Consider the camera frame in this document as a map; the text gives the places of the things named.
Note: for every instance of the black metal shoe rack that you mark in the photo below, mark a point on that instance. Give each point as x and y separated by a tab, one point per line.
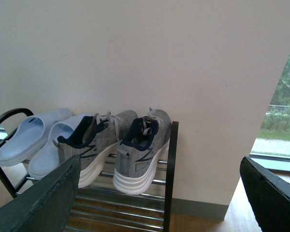
100	207

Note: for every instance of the grey sneaker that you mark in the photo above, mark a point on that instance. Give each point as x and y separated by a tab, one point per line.
140	150
93	140

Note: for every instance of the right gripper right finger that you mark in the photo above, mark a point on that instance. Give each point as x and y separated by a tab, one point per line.
268	195

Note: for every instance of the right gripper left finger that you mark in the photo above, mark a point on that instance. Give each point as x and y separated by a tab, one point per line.
44	207

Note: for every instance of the light blue slipper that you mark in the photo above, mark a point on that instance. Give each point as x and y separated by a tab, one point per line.
46	159
31	135

